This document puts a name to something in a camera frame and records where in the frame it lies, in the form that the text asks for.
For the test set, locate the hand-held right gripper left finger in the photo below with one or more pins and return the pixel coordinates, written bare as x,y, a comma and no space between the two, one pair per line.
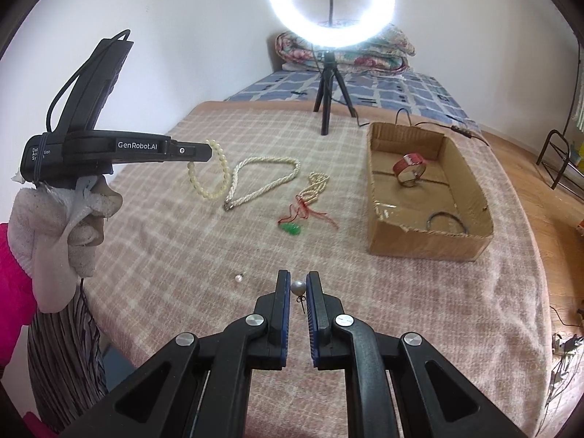
285,315

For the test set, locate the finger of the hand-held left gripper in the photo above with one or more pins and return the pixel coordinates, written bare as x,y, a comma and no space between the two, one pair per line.
191,151

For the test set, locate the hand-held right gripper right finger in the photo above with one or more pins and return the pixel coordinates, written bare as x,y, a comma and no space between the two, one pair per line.
311,315

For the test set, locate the pearl stud earring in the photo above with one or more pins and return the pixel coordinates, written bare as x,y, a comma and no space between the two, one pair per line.
238,278
298,288

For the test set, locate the cardboard box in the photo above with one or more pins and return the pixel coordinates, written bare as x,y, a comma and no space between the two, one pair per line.
410,246

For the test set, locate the person's left hand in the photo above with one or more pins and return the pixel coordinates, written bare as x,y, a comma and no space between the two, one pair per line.
41,228

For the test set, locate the blue checked bed sheet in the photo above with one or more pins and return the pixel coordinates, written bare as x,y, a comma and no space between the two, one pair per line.
283,86

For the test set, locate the black tripod stand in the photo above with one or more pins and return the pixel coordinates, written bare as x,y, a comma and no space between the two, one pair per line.
325,100

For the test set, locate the dark thin bangle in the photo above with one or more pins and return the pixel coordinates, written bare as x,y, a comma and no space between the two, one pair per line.
438,214

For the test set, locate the dark striped cloth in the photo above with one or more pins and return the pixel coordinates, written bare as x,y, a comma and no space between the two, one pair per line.
59,351

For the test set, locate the folded floral quilt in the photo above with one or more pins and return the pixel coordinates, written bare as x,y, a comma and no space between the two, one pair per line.
392,50

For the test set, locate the black metal coat rack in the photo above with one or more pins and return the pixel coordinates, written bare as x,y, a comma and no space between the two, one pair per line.
547,146

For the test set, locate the yellow box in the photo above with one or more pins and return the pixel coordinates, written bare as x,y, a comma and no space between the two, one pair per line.
574,151

